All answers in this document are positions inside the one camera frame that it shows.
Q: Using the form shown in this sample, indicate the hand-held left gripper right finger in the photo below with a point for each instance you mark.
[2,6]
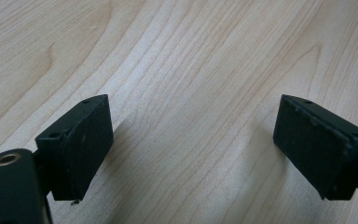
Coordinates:
[318,146]

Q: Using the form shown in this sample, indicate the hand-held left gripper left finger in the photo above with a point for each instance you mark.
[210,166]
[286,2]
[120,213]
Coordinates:
[79,146]

